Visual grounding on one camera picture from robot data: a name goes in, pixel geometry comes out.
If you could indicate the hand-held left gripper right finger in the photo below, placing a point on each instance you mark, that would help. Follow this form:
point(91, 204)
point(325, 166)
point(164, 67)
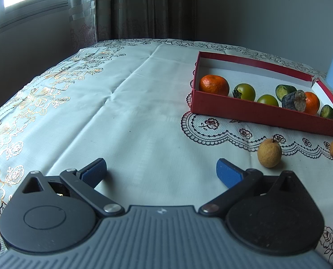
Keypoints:
point(228, 173)

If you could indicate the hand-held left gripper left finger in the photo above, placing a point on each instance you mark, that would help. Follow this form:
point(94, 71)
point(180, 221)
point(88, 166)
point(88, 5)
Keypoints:
point(95, 171)

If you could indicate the red cardboard box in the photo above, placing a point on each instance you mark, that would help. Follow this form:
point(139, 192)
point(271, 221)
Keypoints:
point(239, 109)

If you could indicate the green tomato with stem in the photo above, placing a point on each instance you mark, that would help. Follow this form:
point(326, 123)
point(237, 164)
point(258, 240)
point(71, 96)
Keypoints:
point(246, 92)

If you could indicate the orange mandarin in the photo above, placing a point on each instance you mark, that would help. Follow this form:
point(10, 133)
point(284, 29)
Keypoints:
point(312, 103)
point(214, 85)

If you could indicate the green cucumber piece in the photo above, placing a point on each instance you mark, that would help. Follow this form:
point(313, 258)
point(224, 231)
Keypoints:
point(284, 91)
point(328, 112)

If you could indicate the large tan longan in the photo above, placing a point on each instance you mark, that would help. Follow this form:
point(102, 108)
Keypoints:
point(269, 154)

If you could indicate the white lace table cover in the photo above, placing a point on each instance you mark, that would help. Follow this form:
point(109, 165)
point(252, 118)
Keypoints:
point(211, 130)

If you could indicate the pale gold-embroidered tablecloth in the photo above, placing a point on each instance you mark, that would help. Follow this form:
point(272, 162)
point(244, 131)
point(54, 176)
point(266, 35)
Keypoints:
point(127, 117)

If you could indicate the green persimmon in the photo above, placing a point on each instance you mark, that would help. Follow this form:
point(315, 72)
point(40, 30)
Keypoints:
point(267, 100)

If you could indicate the sheer patterned curtain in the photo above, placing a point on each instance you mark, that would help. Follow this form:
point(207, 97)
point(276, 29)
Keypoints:
point(82, 11)

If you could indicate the brown curtain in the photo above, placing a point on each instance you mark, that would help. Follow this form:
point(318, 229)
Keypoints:
point(146, 5)

